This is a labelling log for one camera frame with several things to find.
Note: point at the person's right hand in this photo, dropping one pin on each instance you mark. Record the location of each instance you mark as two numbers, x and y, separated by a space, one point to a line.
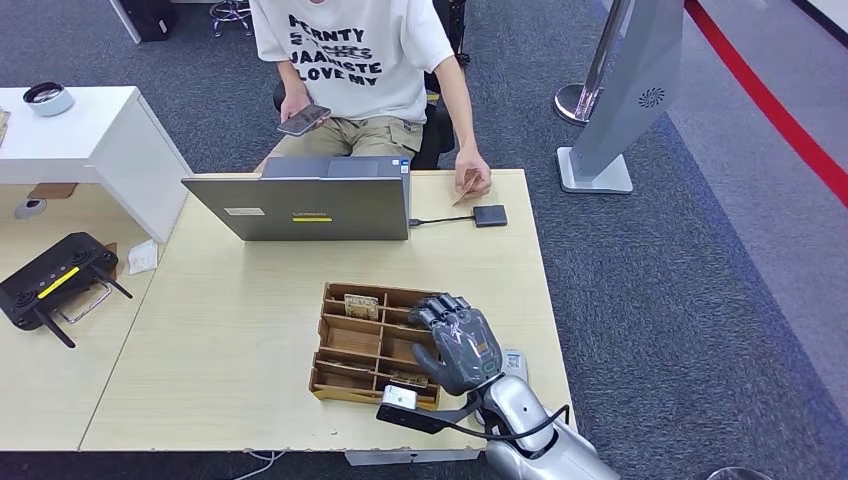
291 109

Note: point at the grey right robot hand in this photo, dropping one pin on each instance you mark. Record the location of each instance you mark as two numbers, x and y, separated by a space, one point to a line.
464 351

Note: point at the person's left hand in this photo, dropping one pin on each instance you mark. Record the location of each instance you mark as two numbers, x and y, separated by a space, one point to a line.
474 169

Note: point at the dark smartphone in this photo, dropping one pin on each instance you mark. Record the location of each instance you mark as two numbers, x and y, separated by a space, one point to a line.
306 120

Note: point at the gold ID card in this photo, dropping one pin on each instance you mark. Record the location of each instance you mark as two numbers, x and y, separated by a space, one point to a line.
464 192

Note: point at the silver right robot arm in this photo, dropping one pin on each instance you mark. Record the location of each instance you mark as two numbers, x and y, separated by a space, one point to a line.
523 404

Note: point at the person's left forearm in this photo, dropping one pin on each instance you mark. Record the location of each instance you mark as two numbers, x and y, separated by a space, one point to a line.
460 112

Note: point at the person's right forearm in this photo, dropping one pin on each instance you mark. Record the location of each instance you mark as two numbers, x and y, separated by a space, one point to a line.
293 79

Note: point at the white card reader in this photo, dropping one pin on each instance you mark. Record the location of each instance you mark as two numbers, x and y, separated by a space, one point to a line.
513 364

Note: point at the gold room key card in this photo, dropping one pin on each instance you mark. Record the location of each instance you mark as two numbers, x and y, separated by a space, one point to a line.
361 307
409 379

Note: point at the person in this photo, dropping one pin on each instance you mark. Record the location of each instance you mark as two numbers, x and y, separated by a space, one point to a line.
351 66

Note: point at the black office chair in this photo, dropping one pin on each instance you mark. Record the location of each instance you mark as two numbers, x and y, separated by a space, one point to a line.
437 136

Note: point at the small black square device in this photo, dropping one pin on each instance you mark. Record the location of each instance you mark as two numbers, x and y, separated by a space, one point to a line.
490 216

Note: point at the grey laptop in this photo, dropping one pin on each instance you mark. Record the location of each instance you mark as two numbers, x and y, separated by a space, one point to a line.
298 204

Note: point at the chrome stool base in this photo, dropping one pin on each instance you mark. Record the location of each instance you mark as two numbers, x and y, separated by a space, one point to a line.
232 13

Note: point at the wooden compartment tray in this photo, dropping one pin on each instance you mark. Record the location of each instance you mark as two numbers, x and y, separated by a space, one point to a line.
351 341

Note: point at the black cabinet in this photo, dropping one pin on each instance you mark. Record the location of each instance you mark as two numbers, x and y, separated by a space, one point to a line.
149 20

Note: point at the silver kiosk stand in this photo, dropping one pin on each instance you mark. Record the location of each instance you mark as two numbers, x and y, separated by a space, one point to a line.
626 86

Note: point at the white side table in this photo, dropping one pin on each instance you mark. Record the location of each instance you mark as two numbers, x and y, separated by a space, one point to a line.
99 136

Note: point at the white paper slip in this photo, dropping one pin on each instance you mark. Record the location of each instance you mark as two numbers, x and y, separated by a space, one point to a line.
142 257

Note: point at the round white and black container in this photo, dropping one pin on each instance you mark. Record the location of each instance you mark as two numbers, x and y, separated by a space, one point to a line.
48 100

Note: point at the brown flat piece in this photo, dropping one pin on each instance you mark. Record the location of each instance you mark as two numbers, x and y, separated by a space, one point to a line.
52 191

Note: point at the round white desk grommet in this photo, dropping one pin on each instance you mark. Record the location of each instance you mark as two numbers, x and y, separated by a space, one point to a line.
30 209

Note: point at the clear phone case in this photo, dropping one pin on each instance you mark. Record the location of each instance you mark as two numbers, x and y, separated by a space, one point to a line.
83 305

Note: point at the black router with antennas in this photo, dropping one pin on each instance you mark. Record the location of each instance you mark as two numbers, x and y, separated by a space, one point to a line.
53 270

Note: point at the round grey rim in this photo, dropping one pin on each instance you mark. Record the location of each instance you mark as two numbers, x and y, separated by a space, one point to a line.
738 474

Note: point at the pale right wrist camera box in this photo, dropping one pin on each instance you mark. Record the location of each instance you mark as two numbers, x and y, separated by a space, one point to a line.
400 398

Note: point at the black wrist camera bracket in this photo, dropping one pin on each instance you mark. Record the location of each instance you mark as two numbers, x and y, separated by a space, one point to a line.
424 420

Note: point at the white under-desk bracket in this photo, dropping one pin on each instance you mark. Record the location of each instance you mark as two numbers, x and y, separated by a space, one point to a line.
411 457

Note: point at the chrome stanchion post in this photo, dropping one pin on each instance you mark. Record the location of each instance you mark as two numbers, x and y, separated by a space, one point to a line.
576 100

